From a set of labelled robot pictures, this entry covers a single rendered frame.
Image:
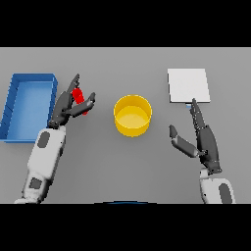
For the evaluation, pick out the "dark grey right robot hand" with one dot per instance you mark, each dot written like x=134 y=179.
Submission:
x=207 y=140

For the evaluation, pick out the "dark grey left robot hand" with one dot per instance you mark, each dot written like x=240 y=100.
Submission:
x=64 y=108

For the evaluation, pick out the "red beaker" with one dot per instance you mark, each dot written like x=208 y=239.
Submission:
x=78 y=96

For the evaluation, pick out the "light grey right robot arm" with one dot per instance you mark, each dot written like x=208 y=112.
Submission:
x=216 y=189

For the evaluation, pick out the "pale square measuring scale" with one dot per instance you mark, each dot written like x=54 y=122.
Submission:
x=188 y=85

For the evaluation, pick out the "yellow bowl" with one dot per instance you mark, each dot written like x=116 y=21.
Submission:
x=132 y=115

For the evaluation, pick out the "blue tray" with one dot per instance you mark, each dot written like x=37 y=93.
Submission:
x=28 y=107

